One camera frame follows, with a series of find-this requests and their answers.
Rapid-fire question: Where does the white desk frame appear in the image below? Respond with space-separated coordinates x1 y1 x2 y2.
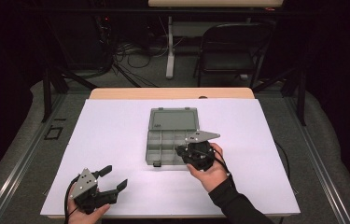
165 16 253 80

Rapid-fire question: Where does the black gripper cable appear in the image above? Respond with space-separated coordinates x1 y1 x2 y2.
63 175 81 224
212 148 238 191

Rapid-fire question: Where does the black folding chair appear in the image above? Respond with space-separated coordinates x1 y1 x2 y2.
193 21 273 89

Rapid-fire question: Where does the white table board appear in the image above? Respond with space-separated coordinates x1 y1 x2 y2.
40 98 301 217

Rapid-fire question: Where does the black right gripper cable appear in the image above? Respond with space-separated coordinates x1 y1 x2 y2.
212 148 238 191

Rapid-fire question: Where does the aluminium floor rail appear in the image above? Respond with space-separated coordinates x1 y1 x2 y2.
0 92 68 224
283 96 350 224

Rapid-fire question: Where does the person's left hand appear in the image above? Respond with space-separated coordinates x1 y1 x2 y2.
66 184 112 224

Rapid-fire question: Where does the black metal stand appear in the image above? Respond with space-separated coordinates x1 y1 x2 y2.
251 65 308 127
40 65 98 123

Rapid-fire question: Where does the dark equipment cabinet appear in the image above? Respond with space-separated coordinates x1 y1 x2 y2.
49 12 113 72

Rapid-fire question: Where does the wooden table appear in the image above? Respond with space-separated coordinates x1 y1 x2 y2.
47 87 288 220

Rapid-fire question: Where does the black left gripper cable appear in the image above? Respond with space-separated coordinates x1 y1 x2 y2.
63 175 81 224

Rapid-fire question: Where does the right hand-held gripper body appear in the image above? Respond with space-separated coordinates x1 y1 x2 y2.
180 130 221 173

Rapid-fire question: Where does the grey plastic organizer box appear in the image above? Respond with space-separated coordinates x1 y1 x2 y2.
145 106 202 168

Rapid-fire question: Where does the tangle of floor cables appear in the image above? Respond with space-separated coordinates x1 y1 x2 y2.
112 38 167 70

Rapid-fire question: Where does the beige desk top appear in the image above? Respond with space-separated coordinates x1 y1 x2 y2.
147 0 285 8

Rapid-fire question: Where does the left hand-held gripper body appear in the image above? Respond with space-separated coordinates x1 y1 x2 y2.
68 167 115 216

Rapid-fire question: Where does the black cable beside table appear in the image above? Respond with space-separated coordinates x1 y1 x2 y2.
274 141 292 183

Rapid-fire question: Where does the person's right hand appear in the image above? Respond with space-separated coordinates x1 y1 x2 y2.
186 142 231 194

